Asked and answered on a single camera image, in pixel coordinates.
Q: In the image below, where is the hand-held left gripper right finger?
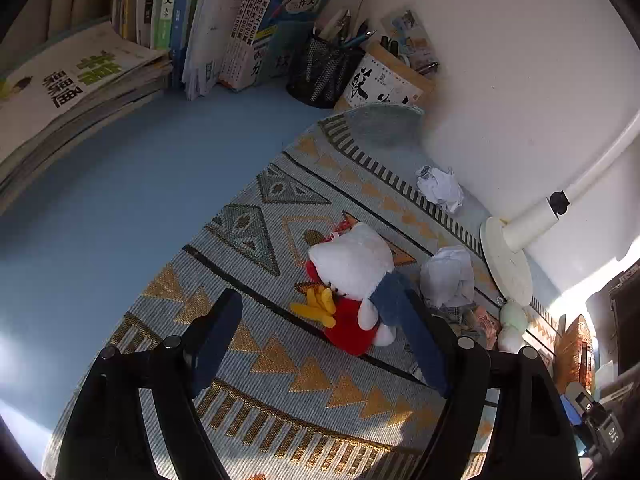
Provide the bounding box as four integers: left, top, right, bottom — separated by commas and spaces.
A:
372, 275, 583, 480

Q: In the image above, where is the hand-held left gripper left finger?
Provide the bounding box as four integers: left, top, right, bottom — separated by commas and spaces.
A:
54, 287, 244, 480

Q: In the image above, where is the white plush duck toy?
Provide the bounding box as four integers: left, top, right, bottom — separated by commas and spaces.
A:
291, 220, 401, 358

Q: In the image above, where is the grey plaid bow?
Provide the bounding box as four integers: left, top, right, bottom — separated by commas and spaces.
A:
440, 307, 481, 341

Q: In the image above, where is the crumpled white paper ball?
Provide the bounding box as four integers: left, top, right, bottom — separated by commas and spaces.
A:
500, 300, 528, 353
420, 245, 476, 308
416, 166, 466, 213

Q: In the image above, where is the ribbed wooden bowl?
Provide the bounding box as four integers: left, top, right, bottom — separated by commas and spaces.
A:
552, 314, 596, 396

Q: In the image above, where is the woven patterned mat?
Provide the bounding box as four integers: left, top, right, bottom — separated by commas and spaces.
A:
42, 102, 566, 480

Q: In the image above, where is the white desk lamp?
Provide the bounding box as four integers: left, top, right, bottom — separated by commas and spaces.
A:
480, 110, 640, 308

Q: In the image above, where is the dark monitor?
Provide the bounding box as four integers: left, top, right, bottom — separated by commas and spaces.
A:
585, 260, 640, 391

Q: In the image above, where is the cardboard pen holder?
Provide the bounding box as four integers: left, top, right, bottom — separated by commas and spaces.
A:
334, 42, 435, 108

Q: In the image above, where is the black mesh pen holder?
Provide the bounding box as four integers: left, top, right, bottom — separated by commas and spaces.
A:
286, 35, 366, 110

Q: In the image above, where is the bunch of pens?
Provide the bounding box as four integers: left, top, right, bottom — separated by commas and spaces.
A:
314, 2, 377, 51
380, 35, 441, 76

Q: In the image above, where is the stack of flat workbooks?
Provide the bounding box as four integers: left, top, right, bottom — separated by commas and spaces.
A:
0, 20, 173, 211

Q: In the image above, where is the printed picture card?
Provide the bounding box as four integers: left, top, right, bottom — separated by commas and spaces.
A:
381, 6, 435, 68

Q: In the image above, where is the row of upright books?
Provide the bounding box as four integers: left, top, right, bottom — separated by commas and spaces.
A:
111, 0, 351, 101

